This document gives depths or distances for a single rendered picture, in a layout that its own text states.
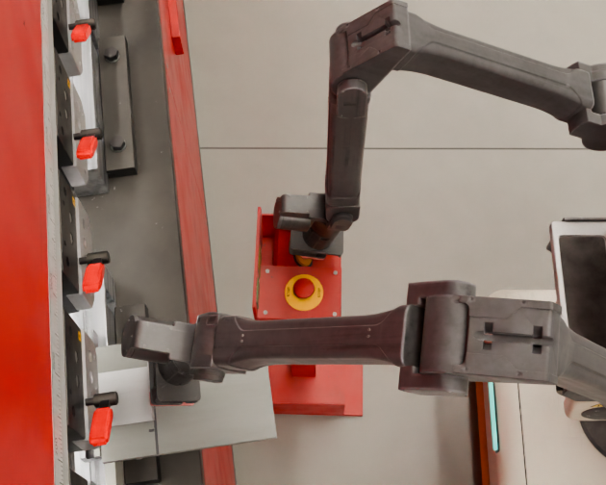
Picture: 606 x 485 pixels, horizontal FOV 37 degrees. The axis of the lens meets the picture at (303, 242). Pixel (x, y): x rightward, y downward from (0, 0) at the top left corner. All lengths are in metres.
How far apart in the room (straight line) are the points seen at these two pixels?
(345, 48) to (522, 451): 1.22
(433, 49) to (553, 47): 1.83
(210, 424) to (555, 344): 0.66
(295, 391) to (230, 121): 0.90
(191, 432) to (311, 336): 0.44
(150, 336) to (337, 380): 1.18
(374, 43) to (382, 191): 1.51
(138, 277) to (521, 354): 0.90
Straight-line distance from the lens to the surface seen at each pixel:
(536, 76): 1.26
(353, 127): 1.30
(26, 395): 0.97
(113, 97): 1.76
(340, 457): 2.38
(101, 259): 1.26
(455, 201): 2.64
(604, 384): 1.00
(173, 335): 1.18
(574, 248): 1.48
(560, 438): 2.18
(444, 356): 0.86
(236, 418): 1.38
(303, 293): 1.64
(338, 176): 1.42
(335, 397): 2.29
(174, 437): 1.39
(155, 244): 1.63
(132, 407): 1.40
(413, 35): 1.16
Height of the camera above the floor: 2.34
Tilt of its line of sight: 66 degrees down
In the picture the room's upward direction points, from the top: 2 degrees counter-clockwise
